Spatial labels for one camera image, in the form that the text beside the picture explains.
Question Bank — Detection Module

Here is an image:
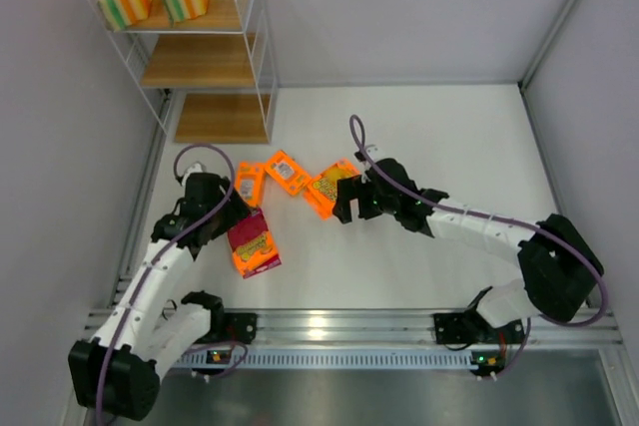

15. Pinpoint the slim orange sponge box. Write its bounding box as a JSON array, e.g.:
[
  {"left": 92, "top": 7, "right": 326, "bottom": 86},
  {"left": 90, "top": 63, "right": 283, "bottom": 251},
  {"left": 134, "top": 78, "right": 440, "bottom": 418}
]
[{"left": 235, "top": 162, "right": 266, "bottom": 208}]

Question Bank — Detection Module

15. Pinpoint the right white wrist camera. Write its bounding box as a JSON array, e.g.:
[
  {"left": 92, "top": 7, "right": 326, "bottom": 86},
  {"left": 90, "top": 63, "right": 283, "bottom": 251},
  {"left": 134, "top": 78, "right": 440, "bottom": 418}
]
[{"left": 354, "top": 145, "right": 384, "bottom": 164}]

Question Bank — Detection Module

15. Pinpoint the grey slotted cable duct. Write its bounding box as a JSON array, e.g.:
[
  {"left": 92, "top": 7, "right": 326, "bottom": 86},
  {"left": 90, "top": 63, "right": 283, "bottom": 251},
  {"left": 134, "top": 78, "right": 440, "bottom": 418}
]
[{"left": 175, "top": 349, "right": 503, "bottom": 371}]

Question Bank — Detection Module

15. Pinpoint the aluminium mounting rail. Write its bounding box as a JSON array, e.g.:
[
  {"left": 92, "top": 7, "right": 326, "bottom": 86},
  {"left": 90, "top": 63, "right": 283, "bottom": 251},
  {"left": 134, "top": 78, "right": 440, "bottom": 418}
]
[{"left": 82, "top": 308, "right": 625, "bottom": 345}]

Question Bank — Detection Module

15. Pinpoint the white wire wooden shelf unit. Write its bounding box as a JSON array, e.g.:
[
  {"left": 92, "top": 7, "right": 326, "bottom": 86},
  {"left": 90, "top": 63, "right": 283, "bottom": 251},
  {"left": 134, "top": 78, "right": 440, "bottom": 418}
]
[{"left": 89, "top": 0, "right": 279, "bottom": 144}]

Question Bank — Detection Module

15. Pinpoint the orange box with barcode label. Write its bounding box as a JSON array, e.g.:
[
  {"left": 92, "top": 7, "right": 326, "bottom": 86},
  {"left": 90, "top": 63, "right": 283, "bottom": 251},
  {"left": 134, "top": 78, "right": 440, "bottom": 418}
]
[{"left": 265, "top": 150, "right": 312, "bottom": 197}]

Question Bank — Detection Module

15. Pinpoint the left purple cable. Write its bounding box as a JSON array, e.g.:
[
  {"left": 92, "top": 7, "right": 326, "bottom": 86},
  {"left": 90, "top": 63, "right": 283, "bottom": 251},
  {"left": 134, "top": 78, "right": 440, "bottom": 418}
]
[{"left": 94, "top": 143, "right": 237, "bottom": 426}]

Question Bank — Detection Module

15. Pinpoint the yellow smiley sponge orange box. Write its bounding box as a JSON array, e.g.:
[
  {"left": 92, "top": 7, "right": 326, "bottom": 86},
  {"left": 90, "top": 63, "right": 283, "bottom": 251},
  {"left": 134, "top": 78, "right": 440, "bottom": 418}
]
[{"left": 303, "top": 159, "right": 359, "bottom": 219}]

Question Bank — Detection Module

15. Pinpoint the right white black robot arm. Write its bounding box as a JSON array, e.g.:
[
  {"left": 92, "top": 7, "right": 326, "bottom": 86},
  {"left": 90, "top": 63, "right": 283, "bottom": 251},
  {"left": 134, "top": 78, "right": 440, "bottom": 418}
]
[{"left": 332, "top": 158, "right": 604, "bottom": 328}]

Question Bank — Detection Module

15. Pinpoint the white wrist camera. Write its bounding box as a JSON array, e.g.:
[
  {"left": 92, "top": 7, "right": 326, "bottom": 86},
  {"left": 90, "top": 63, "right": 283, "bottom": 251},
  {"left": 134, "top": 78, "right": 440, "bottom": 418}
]
[
  {"left": 354, "top": 145, "right": 384, "bottom": 164},
  {"left": 178, "top": 162, "right": 207, "bottom": 187}
]

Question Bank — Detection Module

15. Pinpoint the pink sponge orange box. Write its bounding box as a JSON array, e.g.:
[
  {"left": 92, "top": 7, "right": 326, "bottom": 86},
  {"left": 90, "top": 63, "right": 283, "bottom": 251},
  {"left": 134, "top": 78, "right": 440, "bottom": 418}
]
[{"left": 227, "top": 209, "right": 282, "bottom": 279}]

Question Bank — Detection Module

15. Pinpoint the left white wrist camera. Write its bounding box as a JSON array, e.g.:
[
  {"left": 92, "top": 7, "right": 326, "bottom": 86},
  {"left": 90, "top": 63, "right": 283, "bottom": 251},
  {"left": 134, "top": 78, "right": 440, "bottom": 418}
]
[{"left": 178, "top": 162, "right": 207, "bottom": 187}]

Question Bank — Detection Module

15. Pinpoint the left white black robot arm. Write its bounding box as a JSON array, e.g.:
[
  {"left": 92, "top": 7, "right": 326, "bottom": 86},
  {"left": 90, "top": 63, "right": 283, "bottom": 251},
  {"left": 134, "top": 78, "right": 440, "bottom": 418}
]
[{"left": 68, "top": 172, "right": 251, "bottom": 421}]

